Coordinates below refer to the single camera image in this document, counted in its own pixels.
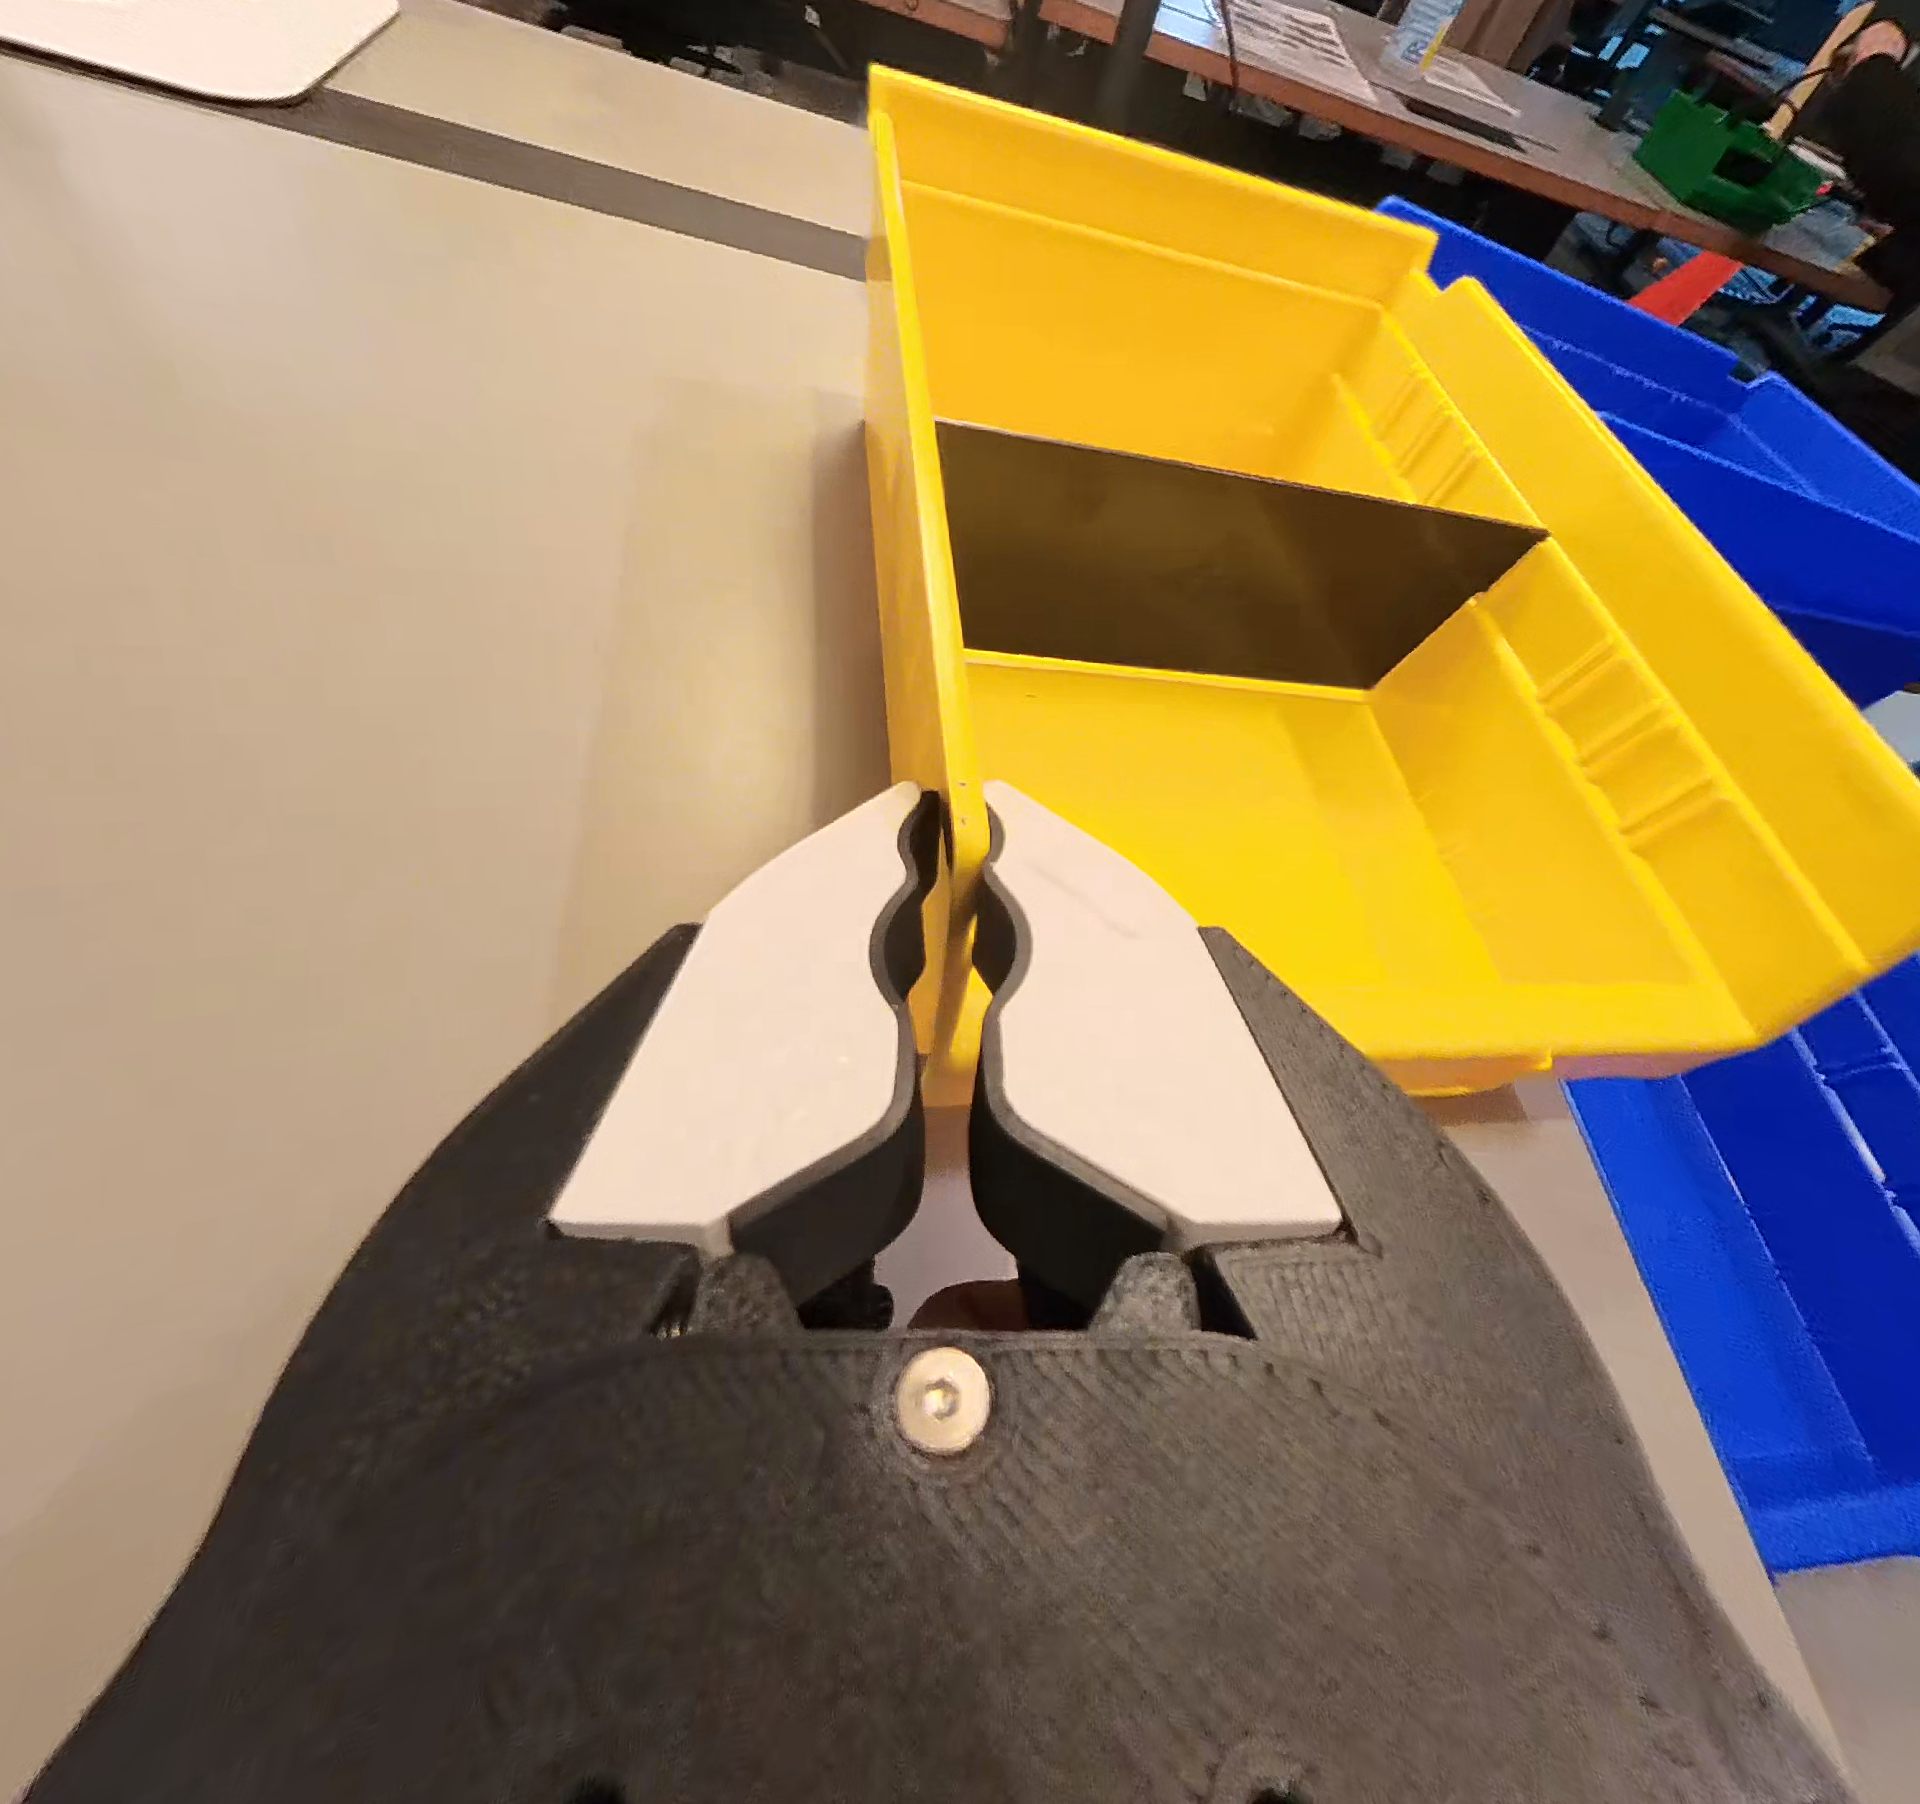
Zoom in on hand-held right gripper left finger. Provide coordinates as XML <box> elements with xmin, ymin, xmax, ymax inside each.
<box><xmin>546</xmin><ymin>779</ymin><xmax>944</xmax><ymax>1312</ymax></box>

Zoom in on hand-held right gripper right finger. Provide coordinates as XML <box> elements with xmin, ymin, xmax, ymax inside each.
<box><xmin>966</xmin><ymin>779</ymin><xmax>1346</xmax><ymax>1328</ymax></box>

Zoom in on blue plastic storage bin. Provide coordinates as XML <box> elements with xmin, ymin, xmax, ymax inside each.
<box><xmin>1372</xmin><ymin>192</ymin><xmax>1920</xmax><ymax>1577</ymax></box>

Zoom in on yellow plastic storage bin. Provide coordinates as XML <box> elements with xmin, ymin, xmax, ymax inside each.
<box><xmin>863</xmin><ymin>64</ymin><xmax>1920</xmax><ymax>1103</ymax></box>

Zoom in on black bin divider plate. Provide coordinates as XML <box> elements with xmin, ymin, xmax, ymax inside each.
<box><xmin>930</xmin><ymin>418</ymin><xmax>1552</xmax><ymax>697</ymax></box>

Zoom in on black tape strip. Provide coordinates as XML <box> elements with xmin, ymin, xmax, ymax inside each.
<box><xmin>277</xmin><ymin>82</ymin><xmax>874</xmax><ymax>289</ymax></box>

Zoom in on red orange object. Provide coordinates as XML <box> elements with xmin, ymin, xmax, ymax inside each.
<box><xmin>1631</xmin><ymin>251</ymin><xmax>1746</xmax><ymax>324</ymax></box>

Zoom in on wooden workbench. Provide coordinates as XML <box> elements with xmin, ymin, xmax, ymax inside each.
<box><xmin>997</xmin><ymin>0</ymin><xmax>1896</xmax><ymax>319</ymax></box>

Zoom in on printed paper sheets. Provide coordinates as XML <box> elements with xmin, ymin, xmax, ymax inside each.
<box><xmin>1199</xmin><ymin>0</ymin><xmax>1379</xmax><ymax>108</ymax></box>

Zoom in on green plastic bin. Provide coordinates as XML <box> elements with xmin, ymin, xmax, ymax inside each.
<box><xmin>1631</xmin><ymin>85</ymin><xmax>1828</xmax><ymax>235</ymax></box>

